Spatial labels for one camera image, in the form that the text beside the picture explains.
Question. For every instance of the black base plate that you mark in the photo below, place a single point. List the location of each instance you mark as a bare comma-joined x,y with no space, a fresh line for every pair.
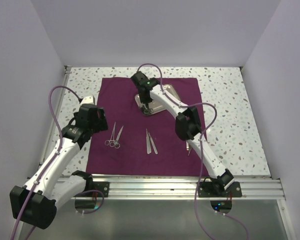
206,191
102,186

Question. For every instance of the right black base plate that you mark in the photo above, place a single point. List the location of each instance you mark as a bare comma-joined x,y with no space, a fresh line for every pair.
206,191

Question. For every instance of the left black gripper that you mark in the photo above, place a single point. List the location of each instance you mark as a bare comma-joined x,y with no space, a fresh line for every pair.
101,124

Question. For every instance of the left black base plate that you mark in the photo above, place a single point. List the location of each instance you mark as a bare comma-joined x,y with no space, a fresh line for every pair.
102,186

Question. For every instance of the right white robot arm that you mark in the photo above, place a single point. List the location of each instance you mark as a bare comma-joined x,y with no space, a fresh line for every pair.
188,128

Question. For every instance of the stainless steel instrument tray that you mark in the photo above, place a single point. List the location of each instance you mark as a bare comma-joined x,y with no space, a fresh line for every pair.
155,106

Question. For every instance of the steel surgical scissors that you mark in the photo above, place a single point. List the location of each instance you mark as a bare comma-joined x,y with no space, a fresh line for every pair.
116,143

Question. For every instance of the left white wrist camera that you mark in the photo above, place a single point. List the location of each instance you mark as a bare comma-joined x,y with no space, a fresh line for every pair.
89,99

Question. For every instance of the aluminium mounting rail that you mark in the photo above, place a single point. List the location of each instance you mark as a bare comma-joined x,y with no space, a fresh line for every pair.
125,187

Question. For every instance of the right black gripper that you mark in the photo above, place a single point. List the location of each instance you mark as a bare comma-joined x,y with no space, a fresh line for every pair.
144,100

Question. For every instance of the purple surgical wrap cloth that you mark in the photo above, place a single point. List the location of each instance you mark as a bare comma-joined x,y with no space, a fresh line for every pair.
117,98

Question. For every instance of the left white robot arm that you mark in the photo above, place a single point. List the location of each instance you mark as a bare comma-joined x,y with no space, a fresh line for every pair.
37,201

